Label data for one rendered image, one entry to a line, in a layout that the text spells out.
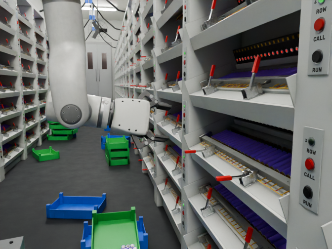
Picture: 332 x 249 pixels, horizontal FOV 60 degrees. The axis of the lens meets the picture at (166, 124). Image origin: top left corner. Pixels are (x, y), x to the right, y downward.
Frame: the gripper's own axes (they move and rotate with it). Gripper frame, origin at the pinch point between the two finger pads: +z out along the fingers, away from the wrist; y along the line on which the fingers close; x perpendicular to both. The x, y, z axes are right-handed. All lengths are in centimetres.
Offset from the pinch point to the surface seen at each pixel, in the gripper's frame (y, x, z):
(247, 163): 10.9, 11.2, 18.8
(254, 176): 14.8, 16.1, 17.9
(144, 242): 37, -66, 10
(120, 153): -28, -199, 5
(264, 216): 23.4, 21.2, 16.8
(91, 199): 19, -122, -16
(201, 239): 33, -37, 27
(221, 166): 10.6, 0.9, 16.6
